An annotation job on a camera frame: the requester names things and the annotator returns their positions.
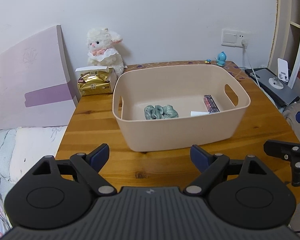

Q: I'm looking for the small colourful patterned box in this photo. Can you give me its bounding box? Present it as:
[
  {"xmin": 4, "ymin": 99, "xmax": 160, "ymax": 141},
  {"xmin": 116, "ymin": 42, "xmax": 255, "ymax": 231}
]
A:
[{"xmin": 203, "ymin": 94, "xmax": 220, "ymax": 114}]

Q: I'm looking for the white slim carton box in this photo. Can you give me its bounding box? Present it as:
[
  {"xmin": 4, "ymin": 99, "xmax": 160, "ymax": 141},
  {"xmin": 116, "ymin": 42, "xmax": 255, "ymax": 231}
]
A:
[{"xmin": 190, "ymin": 111, "xmax": 210, "ymax": 116}]

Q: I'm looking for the green hair scrunchie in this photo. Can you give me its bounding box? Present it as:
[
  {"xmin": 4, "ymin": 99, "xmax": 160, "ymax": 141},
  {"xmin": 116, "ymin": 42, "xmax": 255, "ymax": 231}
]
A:
[{"xmin": 144, "ymin": 105, "xmax": 179, "ymax": 120}]

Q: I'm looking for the grey laptop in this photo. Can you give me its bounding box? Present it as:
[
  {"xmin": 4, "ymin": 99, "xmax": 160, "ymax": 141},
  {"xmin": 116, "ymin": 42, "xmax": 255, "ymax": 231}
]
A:
[{"xmin": 245, "ymin": 68, "xmax": 300, "ymax": 107}]

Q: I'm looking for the white phone stand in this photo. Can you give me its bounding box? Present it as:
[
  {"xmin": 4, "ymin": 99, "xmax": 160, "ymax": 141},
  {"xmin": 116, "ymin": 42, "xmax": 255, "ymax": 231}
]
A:
[{"xmin": 268, "ymin": 58, "xmax": 289, "ymax": 90}]

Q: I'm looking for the blue bird figurine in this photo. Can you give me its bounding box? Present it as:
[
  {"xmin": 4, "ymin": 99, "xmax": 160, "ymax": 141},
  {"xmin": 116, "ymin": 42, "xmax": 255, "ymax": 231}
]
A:
[{"xmin": 215, "ymin": 51, "xmax": 227, "ymax": 67}]

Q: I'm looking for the pink purple headboard panel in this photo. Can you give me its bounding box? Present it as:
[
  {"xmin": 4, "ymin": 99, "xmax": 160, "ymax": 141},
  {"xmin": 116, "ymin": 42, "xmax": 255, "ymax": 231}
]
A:
[{"xmin": 0, "ymin": 25, "xmax": 77, "ymax": 129}]

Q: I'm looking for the gold foil snack box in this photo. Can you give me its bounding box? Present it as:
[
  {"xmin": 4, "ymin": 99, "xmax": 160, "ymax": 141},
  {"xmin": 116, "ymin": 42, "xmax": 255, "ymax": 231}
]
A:
[{"xmin": 75, "ymin": 66, "xmax": 117, "ymax": 96}]

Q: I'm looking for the beige plastic storage basket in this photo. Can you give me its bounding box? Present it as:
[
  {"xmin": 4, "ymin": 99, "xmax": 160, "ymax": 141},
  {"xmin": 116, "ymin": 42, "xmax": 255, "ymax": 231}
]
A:
[{"xmin": 113, "ymin": 64, "xmax": 251, "ymax": 152}]

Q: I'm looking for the white plush lamb toy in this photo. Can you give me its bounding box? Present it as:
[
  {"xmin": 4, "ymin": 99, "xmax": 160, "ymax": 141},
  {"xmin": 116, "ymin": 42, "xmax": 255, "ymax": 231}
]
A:
[{"xmin": 87, "ymin": 28, "xmax": 125, "ymax": 77}]

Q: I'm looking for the white plug and cable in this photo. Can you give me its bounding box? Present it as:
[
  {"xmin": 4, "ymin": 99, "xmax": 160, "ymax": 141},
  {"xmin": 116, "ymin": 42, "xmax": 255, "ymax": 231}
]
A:
[{"xmin": 241, "ymin": 39, "xmax": 262, "ymax": 86}]

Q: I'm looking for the white shelf frame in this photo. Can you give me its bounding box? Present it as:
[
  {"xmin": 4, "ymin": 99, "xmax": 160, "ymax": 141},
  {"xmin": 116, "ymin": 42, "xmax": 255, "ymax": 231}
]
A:
[{"xmin": 268, "ymin": 0, "xmax": 300, "ymax": 88}]

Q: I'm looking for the white wall switch socket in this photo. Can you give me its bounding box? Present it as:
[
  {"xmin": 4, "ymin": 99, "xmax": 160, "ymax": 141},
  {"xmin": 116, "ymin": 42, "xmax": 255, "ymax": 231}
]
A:
[{"xmin": 221, "ymin": 29, "xmax": 251, "ymax": 48}]

